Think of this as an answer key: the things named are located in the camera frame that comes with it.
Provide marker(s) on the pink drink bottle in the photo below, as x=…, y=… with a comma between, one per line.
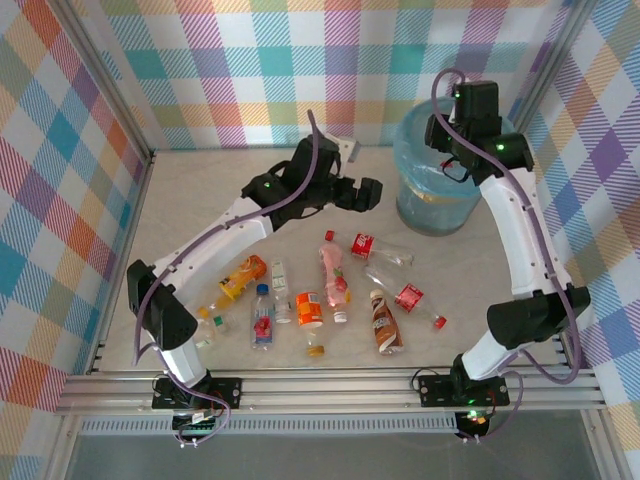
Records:
x=336, y=280

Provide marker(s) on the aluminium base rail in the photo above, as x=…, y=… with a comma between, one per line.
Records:
x=325, y=392

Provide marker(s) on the waste bin with blue liner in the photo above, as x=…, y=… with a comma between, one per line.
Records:
x=435, y=215

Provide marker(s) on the clear bottle white green label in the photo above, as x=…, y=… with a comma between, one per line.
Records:
x=280, y=285

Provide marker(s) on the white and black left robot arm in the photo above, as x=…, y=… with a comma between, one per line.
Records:
x=220, y=240

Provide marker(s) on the blue cap water bottle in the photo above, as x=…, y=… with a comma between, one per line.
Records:
x=262, y=320

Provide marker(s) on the controller board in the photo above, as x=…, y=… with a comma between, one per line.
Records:
x=200, y=427
x=475, y=420

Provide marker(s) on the aluminium side rail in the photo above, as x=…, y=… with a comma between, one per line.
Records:
x=133, y=220

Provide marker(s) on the aluminium corner post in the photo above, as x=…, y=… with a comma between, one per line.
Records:
x=123, y=100
x=550, y=50

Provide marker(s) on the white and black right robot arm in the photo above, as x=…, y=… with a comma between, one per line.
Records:
x=520, y=240

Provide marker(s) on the clear cola bottle red label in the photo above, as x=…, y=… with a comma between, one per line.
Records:
x=409, y=297
x=362, y=245

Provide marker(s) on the orange juice bottle yellow label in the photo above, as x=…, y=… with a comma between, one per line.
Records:
x=242, y=277

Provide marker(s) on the clear bottle green cap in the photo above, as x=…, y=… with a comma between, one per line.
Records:
x=217, y=322

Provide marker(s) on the right controller board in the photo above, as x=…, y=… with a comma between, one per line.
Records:
x=475, y=420

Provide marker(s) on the left controller board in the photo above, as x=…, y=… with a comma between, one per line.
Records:
x=200, y=427

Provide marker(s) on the brown chocolate milk bottle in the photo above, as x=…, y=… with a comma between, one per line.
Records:
x=384, y=320

